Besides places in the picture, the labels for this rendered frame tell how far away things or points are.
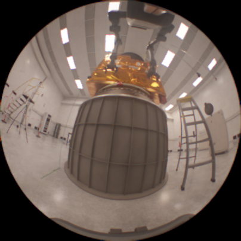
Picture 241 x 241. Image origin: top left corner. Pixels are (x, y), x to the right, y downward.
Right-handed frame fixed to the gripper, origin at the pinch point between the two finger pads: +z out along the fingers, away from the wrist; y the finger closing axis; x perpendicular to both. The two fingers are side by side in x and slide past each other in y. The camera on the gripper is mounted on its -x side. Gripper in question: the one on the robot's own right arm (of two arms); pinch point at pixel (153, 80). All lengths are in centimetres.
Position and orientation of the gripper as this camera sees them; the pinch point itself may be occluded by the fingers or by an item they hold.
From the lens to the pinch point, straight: 81.7
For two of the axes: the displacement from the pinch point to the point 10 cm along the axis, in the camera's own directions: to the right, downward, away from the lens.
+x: 0.0, 1.5, -9.9
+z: -1.2, 9.8, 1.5
